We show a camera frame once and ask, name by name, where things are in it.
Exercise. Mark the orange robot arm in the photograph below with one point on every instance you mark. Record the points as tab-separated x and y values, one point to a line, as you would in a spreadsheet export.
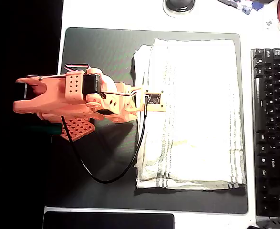
56	95

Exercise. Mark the black desk mat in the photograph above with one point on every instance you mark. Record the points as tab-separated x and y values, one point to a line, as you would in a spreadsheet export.
101	47

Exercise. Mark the black keyboard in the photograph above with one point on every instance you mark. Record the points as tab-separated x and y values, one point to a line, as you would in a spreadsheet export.
273	131

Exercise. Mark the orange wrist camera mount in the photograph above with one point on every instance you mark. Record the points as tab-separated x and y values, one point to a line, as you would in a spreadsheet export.
157	106

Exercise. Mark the orange perforated base plate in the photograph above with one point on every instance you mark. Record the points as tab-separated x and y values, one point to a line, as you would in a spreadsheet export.
80	128

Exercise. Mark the dark blue cloth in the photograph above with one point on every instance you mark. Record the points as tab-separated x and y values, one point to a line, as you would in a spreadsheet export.
259	4

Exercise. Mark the black tablet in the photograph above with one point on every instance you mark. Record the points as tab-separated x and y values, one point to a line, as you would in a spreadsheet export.
106	221

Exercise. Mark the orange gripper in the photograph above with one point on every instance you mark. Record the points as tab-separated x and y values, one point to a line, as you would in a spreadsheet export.
129	110

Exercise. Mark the small anchor trinket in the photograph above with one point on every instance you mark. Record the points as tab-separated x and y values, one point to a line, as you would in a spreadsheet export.
269	23

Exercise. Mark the white striped towel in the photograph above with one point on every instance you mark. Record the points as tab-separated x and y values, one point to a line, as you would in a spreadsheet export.
197	107

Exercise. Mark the white purple packet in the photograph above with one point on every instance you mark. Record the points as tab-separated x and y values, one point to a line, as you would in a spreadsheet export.
230	3

